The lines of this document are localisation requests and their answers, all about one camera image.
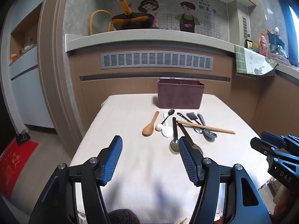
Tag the black object on floor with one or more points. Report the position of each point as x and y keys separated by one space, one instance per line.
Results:
x=23 y=138

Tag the green checkered towel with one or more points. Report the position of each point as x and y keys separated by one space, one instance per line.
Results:
x=247 y=63

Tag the grey vent grille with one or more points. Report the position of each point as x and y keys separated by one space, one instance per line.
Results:
x=156 y=60

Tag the white wall vent panel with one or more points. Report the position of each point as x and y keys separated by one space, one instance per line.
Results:
x=244 y=26

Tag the black countertop rack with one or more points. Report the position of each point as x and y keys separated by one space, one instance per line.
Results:
x=275 y=39

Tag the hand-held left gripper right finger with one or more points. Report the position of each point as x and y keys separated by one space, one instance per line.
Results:
x=186 y=158

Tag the dark box with green label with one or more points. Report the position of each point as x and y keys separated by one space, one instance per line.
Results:
x=249 y=44

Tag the dark fuzzy object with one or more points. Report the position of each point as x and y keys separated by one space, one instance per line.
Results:
x=123 y=217

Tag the wooden chopstick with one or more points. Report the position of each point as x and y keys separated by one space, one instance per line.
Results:
x=186 y=124
x=222 y=130

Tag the red chili bottle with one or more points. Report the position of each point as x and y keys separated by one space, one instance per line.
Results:
x=263 y=45

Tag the small orange object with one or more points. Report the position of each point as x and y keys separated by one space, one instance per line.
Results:
x=14 y=57

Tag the grey-blue plastic spoon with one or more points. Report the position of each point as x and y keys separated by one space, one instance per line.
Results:
x=201 y=120

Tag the cartoon wall sticker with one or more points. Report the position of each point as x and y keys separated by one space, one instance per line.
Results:
x=170 y=11

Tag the maroon plastic utensil holder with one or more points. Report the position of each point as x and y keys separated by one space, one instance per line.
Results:
x=178 y=95

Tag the grey stone countertop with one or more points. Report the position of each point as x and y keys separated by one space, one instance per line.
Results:
x=163 y=39

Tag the glass lid with orange rim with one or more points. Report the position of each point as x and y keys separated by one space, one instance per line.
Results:
x=93 y=21

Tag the wooden spoon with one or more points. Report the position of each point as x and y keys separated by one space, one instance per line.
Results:
x=147 y=130

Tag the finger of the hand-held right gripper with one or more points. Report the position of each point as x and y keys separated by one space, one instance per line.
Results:
x=273 y=138
x=260 y=145

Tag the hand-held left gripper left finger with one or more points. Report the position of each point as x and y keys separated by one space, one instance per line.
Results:
x=113 y=159

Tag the pink striped cloth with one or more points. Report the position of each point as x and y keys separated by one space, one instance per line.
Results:
x=281 y=59

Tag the white ceramic spoon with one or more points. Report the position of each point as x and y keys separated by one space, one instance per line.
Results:
x=167 y=131

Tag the red floor mat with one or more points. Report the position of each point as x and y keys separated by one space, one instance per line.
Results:
x=16 y=165

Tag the window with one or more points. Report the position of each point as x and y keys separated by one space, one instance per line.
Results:
x=294 y=37

